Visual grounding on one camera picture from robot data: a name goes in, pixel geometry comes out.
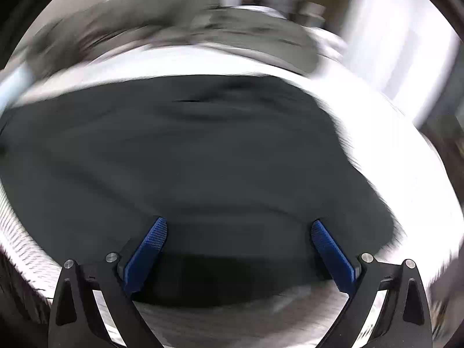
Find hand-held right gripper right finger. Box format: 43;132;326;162
311;219;434;348

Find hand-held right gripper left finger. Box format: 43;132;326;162
49;217;171;348

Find black pants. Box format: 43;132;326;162
0;74;396;307

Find white curtain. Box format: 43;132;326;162
344;0;457;124

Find grey duvet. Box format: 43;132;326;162
22;0;323;77

